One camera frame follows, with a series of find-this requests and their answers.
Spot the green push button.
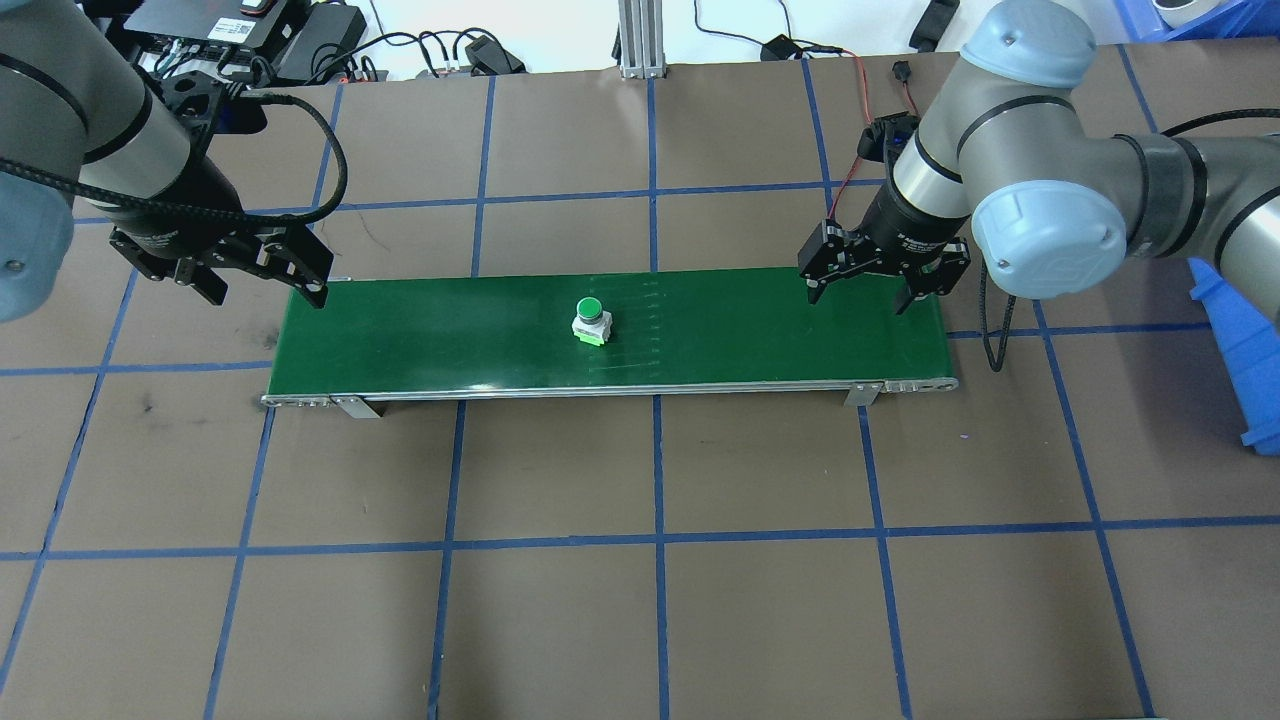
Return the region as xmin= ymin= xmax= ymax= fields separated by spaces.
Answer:
xmin=571 ymin=297 xmax=613 ymax=347

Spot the green conveyor belt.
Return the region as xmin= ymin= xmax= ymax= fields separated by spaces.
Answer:
xmin=260 ymin=268 xmax=961 ymax=421

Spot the black electronics box with label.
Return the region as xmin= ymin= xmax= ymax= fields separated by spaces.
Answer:
xmin=122 ymin=0 xmax=301 ymax=59

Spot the black flat object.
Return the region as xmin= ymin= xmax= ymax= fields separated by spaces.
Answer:
xmin=908 ymin=0 xmax=961 ymax=51

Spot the large black power adapter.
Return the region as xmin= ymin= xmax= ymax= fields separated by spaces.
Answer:
xmin=275 ymin=5 xmax=368 ymax=83

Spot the blue plastic bin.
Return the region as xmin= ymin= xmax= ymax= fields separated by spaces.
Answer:
xmin=1115 ymin=0 xmax=1280 ymax=46
xmin=1188 ymin=255 xmax=1280 ymax=451

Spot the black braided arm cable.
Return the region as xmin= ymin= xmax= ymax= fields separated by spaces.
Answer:
xmin=978 ymin=255 xmax=1016 ymax=373
xmin=0 ymin=90 xmax=349 ymax=226

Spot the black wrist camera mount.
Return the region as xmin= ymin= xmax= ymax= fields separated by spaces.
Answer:
xmin=856 ymin=113 xmax=921 ymax=166
xmin=150 ymin=68 xmax=269 ymax=136

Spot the thin red wire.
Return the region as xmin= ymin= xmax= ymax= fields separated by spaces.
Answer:
xmin=805 ymin=45 xmax=919 ymax=241

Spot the thin black cable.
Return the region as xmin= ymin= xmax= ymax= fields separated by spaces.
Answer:
xmin=694 ymin=0 xmax=793 ymax=48

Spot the aluminium frame post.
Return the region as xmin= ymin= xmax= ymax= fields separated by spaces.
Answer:
xmin=617 ymin=0 xmax=668 ymax=79

